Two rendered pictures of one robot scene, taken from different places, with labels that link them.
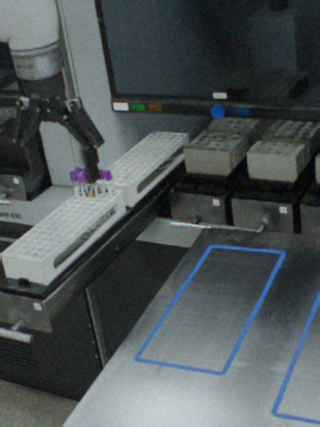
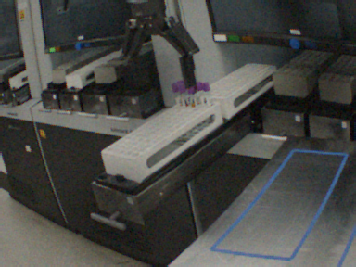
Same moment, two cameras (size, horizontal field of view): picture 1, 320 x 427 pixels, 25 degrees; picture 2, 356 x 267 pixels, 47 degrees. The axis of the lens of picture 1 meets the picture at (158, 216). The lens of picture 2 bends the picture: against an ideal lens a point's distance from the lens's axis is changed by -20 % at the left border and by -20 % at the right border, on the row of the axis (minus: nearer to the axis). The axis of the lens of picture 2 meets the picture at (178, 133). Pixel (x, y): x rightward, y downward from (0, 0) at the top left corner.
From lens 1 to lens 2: 0.41 m
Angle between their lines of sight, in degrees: 10
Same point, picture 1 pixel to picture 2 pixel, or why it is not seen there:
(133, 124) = (233, 56)
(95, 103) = (200, 36)
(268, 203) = (334, 119)
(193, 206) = (281, 121)
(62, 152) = (173, 78)
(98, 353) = not seen: hidden behind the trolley
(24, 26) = not seen: outside the picture
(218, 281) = (297, 179)
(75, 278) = (168, 179)
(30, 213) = not seen: hidden behind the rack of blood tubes
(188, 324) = (266, 218)
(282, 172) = (342, 95)
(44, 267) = (136, 164)
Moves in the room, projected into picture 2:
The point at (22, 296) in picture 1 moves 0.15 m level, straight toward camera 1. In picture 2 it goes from (117, 191) to (120, 228)
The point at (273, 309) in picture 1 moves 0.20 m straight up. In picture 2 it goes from (337, 200) to (336, 90)
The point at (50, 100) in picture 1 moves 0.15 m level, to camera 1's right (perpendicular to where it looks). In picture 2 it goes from (153, 18) to (222, 8)
